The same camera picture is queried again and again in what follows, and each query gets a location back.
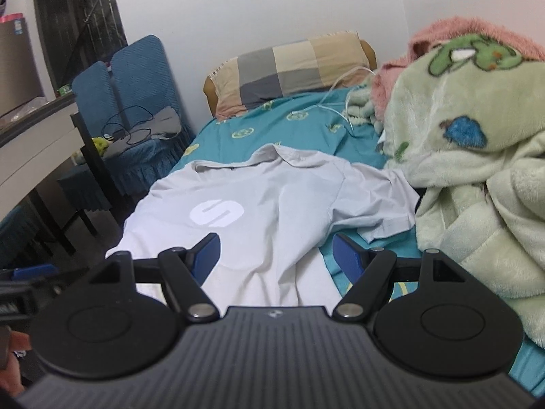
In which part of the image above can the black cable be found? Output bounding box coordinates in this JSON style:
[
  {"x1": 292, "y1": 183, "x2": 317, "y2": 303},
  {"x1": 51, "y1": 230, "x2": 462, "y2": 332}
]
[{"x1": 101, "y1": 106, "x2": 182, "y2": 146}]

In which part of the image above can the blue covered chair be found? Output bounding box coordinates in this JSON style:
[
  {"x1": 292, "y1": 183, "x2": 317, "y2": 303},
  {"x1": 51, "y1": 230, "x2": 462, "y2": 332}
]
[
  {"x1": 102, "y1": 35, "x2": 197, "y2": 197},
  {"x1": 72, "y1": 60, "x2": 124, "y2": 146}
]

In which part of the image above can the pink fleece blanket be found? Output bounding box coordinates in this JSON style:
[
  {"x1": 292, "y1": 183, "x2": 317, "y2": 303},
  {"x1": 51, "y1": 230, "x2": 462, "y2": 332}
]
[{"x1": 370, "y1": 16, "x2": 545, "y2": 122}]

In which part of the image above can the white cable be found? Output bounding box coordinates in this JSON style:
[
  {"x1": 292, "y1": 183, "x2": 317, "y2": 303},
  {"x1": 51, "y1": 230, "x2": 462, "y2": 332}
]
[{"x1": 313, "y1": 66, "x2": 377, "y2": 135}]

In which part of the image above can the white desk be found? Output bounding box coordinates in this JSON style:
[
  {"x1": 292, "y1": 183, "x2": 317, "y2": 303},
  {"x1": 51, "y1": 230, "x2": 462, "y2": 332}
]
[{"x1": 0, "y1": 94, "x2": 83, "y2": 222}]

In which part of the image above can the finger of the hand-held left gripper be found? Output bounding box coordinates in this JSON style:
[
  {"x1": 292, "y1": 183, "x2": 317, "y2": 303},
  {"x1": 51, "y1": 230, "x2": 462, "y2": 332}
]
[{"x1": 12, "y1": 263, "x2": 60, "y2": 283}]

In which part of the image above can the yellow-green plush toy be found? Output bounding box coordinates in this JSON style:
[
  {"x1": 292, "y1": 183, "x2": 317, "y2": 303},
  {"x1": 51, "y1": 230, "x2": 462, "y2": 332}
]
[{"x1": 73, "y1": 136, "x2": 112, "y2": 165}]

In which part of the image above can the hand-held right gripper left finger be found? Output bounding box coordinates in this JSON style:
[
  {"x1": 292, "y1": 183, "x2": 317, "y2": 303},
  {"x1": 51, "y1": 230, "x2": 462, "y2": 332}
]
[{"x1": 87, "y1": 232, "x2": 222, "y2": 322}]

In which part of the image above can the light grey polo shirt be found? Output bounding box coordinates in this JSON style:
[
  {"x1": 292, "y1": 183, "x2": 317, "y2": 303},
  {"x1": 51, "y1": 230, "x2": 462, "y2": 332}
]
[{"x1": 104, "y1": 144, "x2": 420, "y2": 307}]

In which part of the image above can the green fleece cartoon blanket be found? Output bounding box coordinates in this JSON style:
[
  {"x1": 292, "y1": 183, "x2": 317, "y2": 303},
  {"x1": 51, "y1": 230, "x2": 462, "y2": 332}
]
[{"x1": 345, "y1": 34, "x2": 545, "y2": 348}]

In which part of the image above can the grey refrigerator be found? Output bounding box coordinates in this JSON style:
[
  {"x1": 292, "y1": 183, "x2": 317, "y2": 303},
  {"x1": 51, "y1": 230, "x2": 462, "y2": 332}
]
[{"x1": 0, "y1": 13, "x2": 45, "y2": 116}]

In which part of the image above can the grey cloth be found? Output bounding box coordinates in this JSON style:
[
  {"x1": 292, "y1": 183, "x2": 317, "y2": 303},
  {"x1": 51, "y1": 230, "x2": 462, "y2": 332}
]
[{"x1": 128, "y1": 106, "x2": 183, "y2": 141}]

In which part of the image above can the checked beige grey pillow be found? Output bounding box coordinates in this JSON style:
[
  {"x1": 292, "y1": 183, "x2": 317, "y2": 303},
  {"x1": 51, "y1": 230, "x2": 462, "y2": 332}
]
[{"x1": 211, "y1": 31, "x2": 373, "y2": 121}]

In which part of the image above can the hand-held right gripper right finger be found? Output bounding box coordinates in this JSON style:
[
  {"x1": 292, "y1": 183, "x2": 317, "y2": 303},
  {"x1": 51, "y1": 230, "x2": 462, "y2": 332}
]
[{"x1": 332, "y1": 232, "x2": 467, "y2": 320}]

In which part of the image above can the person's left hand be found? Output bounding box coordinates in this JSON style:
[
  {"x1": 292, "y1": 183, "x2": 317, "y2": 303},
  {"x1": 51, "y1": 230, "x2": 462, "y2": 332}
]
[{"x1": 0, "y1": 331, "x2": 31, "y2": 398}]

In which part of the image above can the dark window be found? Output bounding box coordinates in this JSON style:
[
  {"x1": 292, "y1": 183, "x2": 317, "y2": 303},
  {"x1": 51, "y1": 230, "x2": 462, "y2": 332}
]
[{"x1": 32, "y1": 0, "x2": 128, "y2": 90}]

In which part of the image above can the teal patterned bed sheet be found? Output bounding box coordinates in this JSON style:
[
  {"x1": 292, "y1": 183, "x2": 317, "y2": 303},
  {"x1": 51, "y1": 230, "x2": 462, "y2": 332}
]
[{"x1": 164, "y1": 86, "x2": 545, "y2": 393}]

